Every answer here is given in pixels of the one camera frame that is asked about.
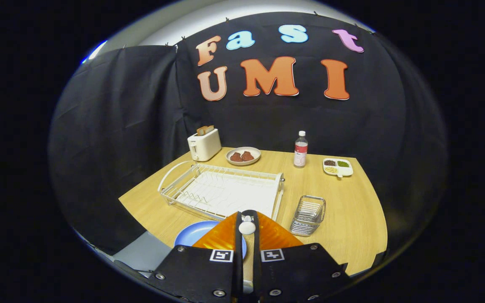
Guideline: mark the blue plate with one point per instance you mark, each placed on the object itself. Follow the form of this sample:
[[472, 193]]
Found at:
[[192, 235]]

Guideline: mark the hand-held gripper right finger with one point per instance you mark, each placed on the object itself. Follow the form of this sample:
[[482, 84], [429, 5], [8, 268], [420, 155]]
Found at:
[[258, 269]]

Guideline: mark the black backdrop cloth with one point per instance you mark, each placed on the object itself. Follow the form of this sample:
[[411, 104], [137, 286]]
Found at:
[[141, 126]]

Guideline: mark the beige oval plate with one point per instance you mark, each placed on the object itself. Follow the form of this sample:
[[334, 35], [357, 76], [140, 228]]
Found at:
[[256, 153]]

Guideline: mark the brown meat piece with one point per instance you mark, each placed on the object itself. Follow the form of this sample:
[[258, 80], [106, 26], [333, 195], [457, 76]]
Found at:
[[236, 157], [247, 156]]

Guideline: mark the clear plastic bottle red label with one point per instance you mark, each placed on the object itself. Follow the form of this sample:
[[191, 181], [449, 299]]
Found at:
[[300, 151]]

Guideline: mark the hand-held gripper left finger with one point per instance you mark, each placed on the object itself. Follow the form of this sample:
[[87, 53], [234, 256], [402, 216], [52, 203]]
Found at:
[[238, 269]]

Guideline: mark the ceiling light strip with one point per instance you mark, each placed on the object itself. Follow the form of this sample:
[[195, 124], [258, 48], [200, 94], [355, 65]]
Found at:
[[95, 51]]

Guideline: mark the white divided bean tray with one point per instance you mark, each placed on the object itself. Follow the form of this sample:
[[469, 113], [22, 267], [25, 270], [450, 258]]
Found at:
[[345, 170]]

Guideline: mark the toast slices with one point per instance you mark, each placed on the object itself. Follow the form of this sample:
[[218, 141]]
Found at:
[[205, 130]]

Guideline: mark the white toaster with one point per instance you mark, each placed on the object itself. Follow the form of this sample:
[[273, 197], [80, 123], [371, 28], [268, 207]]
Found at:
[[204, 147]]

